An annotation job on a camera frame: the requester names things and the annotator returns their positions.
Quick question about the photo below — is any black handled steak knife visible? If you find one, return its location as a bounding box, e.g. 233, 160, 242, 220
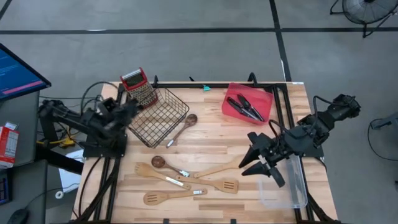
231, 102, 261, 121
238, 94, 266, 123
226, 96, 257, 121

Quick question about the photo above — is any grey equipment base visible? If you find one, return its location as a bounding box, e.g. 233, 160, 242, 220
369, 111, 398, 131

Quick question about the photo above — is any grey desk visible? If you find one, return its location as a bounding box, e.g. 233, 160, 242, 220
0, 90, 49, 224

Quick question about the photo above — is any red metal box grater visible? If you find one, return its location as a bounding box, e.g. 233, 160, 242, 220
119, 67, 159, 110

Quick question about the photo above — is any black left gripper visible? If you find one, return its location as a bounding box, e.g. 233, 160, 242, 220
93, 96, 141, 133

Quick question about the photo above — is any dark wooden spoon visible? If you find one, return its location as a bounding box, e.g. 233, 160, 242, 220
150, 155, 191, 177
166, 113, 198, 149

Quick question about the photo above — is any white paper sheet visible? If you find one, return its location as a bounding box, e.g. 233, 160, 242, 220
58, 149, 85, 194

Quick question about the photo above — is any black computer mouse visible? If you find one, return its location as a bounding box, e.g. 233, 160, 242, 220
6, 208, 30, 224

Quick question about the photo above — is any black aluminium table frame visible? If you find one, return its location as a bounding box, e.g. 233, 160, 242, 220
70, 72, 341, 224

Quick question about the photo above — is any black wire basket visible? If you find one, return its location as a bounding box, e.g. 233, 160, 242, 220
127, 87, 190, 149

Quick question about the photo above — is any computer monitor blue screen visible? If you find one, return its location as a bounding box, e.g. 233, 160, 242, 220
0, 42, 52, 102

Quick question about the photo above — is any clear plastic container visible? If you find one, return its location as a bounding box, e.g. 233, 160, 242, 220
256, 152, 308, 209

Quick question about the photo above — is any slotted wooden spatula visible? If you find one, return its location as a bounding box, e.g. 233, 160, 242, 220
175, 174, 239, 195
142, 188, 208, 206

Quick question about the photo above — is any black desk crossbar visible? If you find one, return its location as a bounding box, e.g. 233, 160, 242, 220
35, 144, 85, 175

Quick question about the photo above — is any pink plastic bin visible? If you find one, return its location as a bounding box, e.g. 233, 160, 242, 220
221, 82, 274, 126

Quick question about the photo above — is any black keyboard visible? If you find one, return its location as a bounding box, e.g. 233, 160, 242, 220
0, 169, 13, 206

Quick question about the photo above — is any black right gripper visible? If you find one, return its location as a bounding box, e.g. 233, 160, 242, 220
238, 124, 304, 189

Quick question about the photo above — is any pronged wooden spoon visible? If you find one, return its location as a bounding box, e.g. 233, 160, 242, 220
134, 162, 192, 190

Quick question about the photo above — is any red cardboard box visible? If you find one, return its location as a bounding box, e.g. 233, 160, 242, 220
0, 121, 20, 169

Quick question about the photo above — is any black floor fan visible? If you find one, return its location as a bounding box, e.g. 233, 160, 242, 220
329, 0, 398, 39

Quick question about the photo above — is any yellow cable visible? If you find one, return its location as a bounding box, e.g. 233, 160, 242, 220
36, 136, 75, 149

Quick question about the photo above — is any plain wooden spatula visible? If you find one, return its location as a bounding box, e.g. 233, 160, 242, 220
193, 155, 246, 179

